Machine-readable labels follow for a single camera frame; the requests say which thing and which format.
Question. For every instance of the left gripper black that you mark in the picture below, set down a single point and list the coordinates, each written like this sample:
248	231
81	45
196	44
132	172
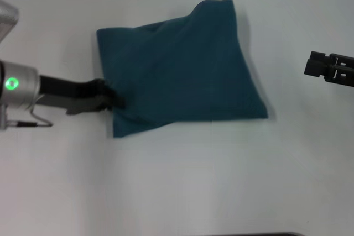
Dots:
66	95

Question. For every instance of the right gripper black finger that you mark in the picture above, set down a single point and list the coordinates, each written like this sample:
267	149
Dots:
323	60
323	74

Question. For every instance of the teal t-shirt with FREE print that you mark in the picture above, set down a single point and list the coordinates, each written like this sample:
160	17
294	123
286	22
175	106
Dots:
179	75

